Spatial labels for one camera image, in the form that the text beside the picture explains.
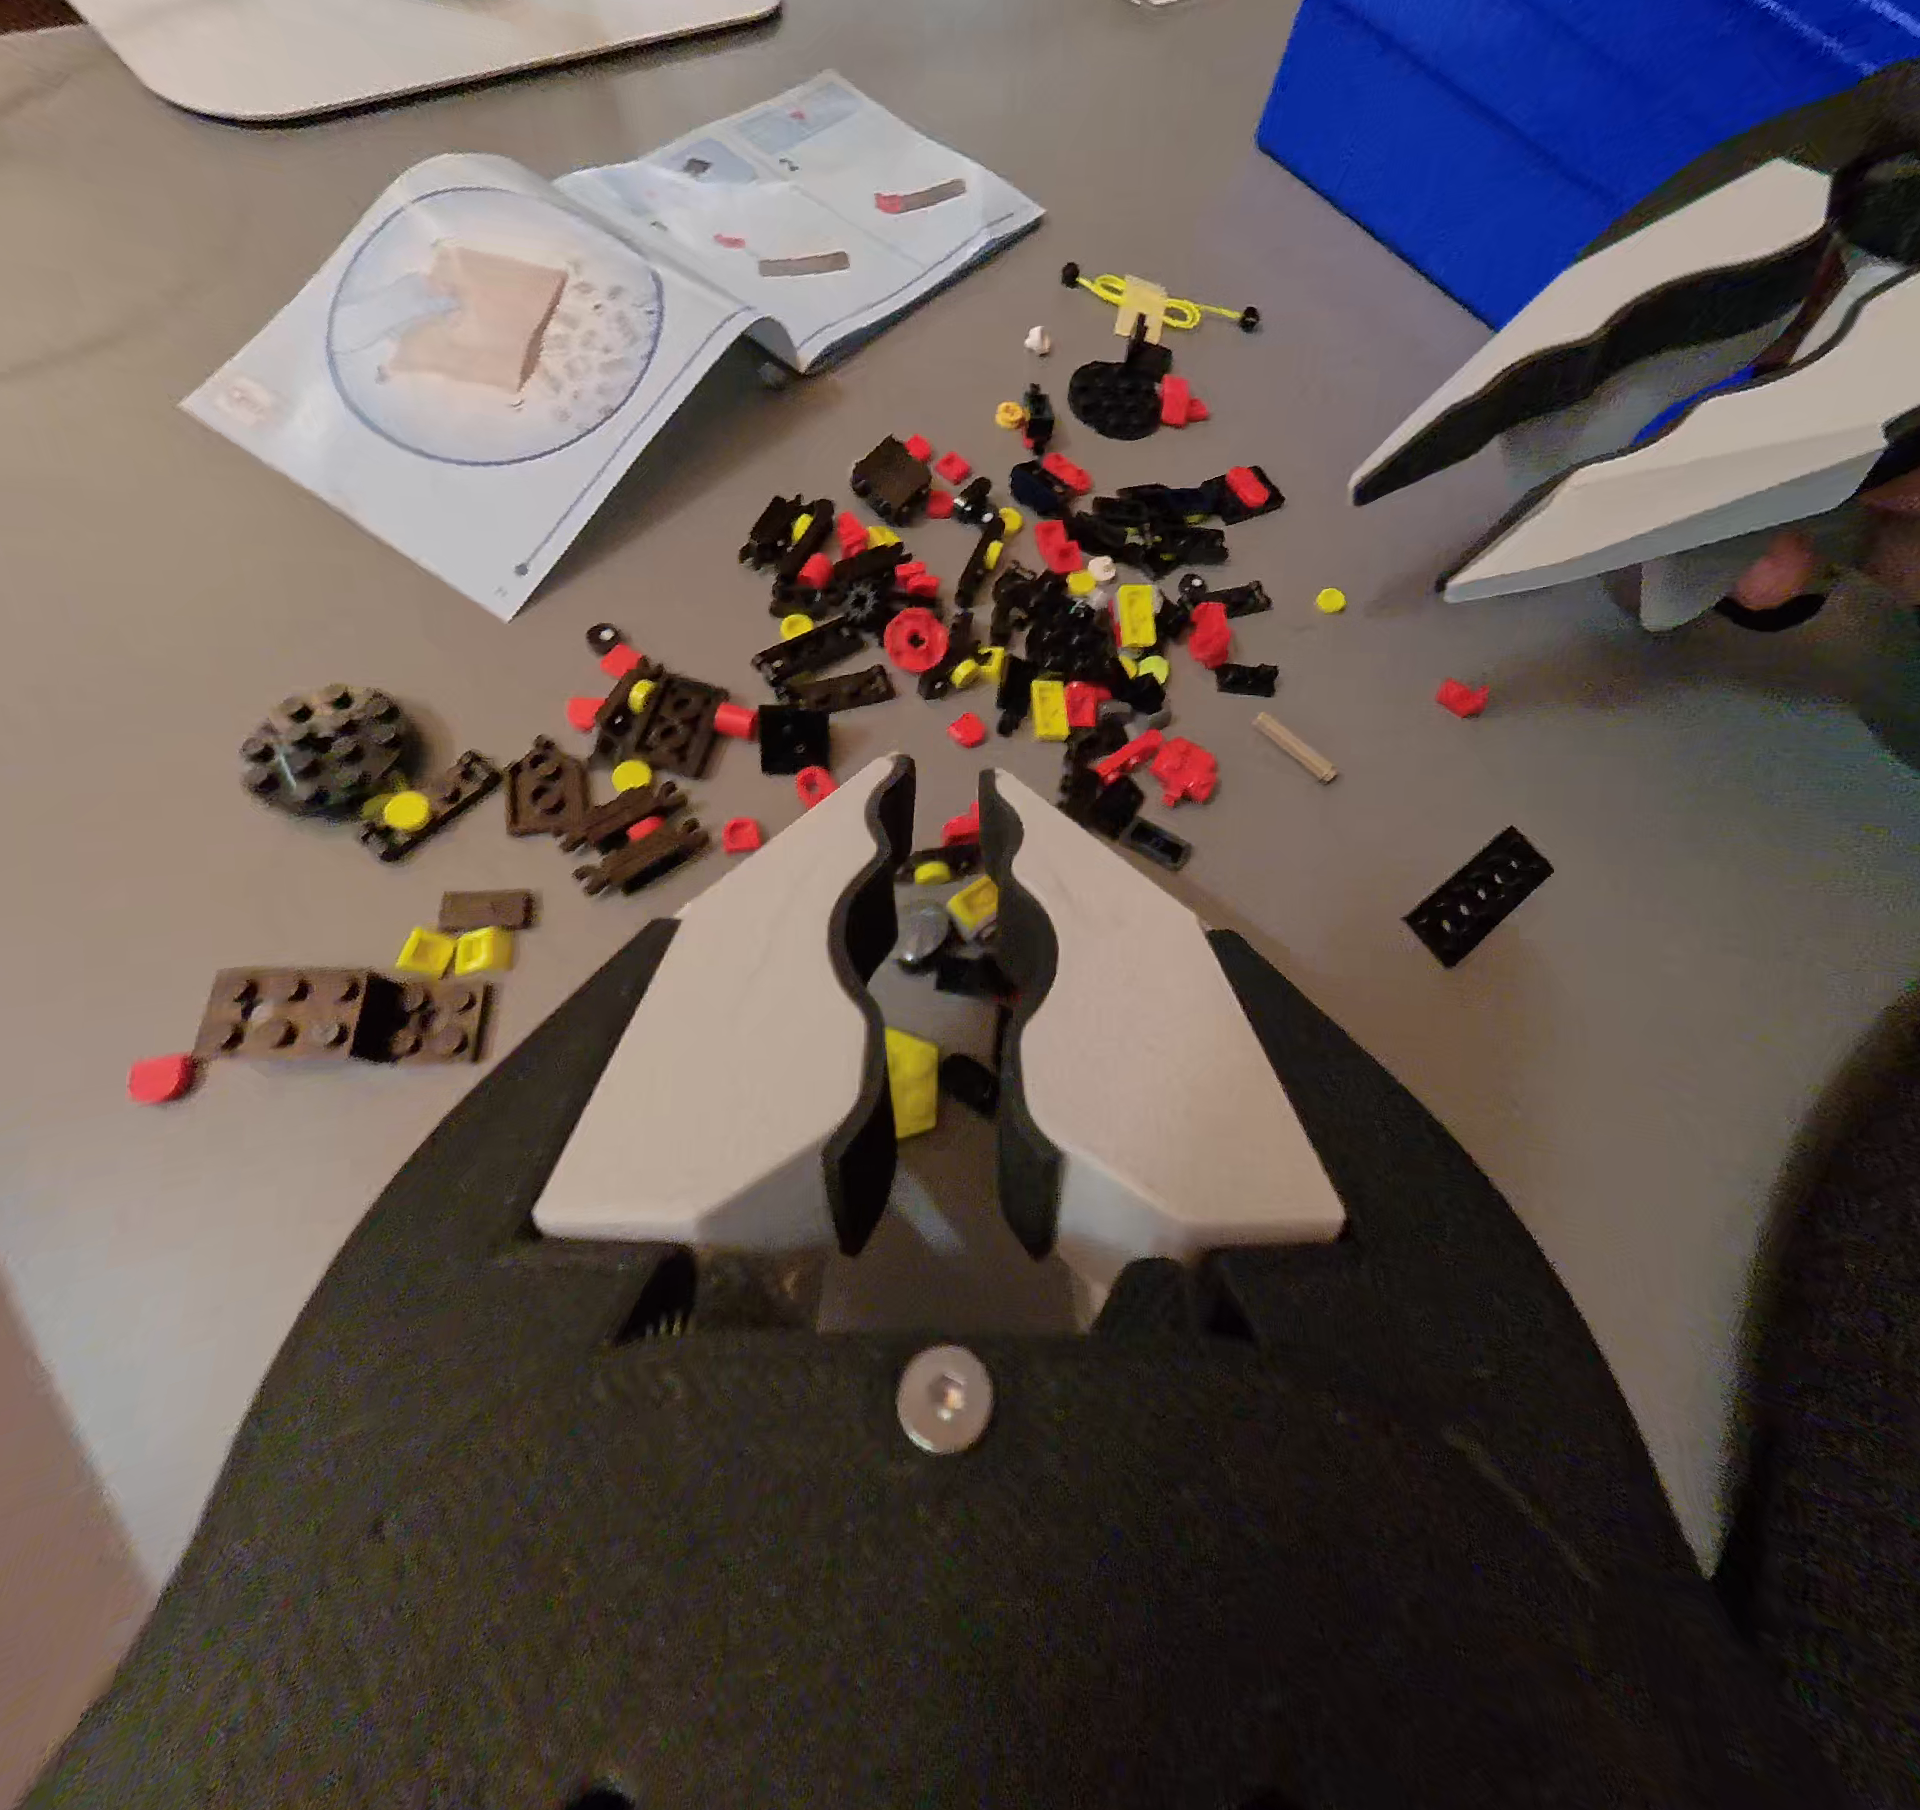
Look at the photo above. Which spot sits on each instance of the white rounded stand base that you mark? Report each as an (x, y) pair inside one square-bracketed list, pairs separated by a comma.
[(375, 41)]

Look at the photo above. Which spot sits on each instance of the black round lego plate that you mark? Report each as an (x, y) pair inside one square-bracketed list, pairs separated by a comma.
[(323, 752), (1110, 400)]

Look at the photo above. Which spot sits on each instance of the tan lego axle pin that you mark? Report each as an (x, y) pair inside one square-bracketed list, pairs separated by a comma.
[(1293, 748)]

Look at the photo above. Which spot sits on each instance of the person's right hand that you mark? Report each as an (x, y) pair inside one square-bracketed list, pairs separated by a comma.
[(1793, 569)]

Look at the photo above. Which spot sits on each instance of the long black lego plate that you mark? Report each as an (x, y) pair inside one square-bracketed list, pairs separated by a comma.
[(1479, 898)]

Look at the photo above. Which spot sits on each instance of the blue plastic bin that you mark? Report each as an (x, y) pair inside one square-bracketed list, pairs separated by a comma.
[(1500, 84)]

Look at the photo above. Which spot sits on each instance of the light blue instruction booklet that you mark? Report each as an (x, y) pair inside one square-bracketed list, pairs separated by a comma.
[(495, 384)]

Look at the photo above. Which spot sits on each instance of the black lego brick with plate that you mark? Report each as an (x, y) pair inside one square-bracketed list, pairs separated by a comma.
[(292, 1014)]

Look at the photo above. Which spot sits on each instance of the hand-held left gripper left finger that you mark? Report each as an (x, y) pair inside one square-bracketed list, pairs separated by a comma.
[(721, 1061)]

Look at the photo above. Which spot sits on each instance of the small red lego clip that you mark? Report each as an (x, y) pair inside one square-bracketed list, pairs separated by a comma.
[(1461, 699)]

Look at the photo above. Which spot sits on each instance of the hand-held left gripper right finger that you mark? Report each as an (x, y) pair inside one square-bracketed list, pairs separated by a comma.
[(1154, 1075)]

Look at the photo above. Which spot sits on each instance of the pile of lego pieces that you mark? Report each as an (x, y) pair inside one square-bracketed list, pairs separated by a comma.
[(915, 637)]

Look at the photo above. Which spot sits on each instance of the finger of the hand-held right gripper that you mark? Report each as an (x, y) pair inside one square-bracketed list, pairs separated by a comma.
[(1694, 504), (1621, 295)]

